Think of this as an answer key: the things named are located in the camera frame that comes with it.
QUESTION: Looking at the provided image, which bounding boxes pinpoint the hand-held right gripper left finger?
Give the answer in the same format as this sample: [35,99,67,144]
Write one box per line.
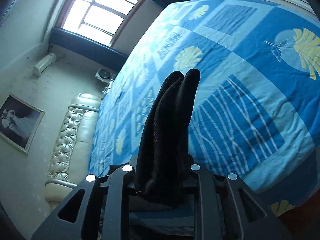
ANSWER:
[31,164,137,240]

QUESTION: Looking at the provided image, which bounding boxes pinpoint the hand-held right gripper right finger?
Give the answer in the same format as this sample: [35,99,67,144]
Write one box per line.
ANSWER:
[186,164,293,240]

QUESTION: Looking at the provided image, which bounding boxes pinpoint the black pants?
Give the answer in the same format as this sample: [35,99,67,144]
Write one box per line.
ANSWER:
[134,69,202,212]

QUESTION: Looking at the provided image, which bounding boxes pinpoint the cream tufted leather headboard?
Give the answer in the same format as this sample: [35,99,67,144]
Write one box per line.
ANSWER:
[45,93,102,210]

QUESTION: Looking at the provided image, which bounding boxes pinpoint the small white fan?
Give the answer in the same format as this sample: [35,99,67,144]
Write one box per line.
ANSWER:
[95,68,116,85]

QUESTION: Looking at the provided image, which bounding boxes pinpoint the blue patterned bed sheet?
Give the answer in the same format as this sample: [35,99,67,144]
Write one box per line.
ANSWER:
[89,0,320,217]

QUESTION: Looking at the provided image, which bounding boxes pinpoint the framed black-and-white wall photo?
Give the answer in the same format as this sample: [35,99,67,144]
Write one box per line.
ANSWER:
[0,92,45,155]

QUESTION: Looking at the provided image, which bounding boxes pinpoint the white wall air conditioner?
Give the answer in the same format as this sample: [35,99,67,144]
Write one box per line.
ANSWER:
[32,52,57,77]

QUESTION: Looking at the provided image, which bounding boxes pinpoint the window with dark frame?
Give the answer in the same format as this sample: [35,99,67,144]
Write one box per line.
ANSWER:
[56,0,148,48]

